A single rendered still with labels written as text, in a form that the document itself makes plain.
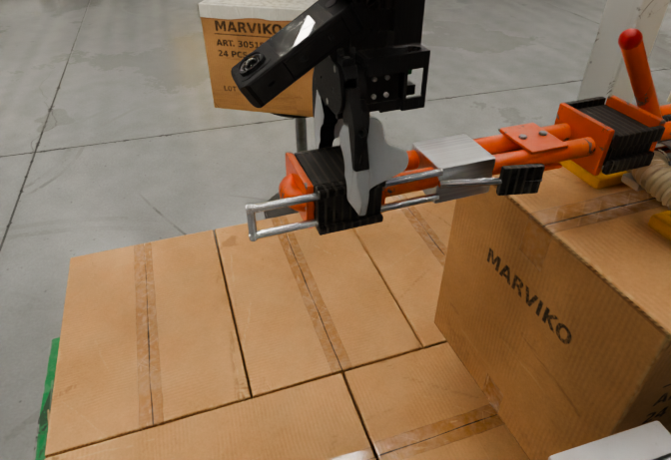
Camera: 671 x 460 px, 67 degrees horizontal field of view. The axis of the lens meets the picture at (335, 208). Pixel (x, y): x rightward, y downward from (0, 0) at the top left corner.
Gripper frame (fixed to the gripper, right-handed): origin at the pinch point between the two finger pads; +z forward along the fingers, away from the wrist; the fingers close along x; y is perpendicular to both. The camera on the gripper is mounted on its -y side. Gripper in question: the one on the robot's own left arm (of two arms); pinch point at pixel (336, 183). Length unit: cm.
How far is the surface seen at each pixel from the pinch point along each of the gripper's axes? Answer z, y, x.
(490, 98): 122, 206, 238
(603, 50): 37, 147, 103
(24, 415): 120, -77, 80
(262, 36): 29, 23, 140
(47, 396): 120, -71, 84
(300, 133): 76, 39, 151
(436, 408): 66, 25, 8
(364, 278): 66, 26, 48
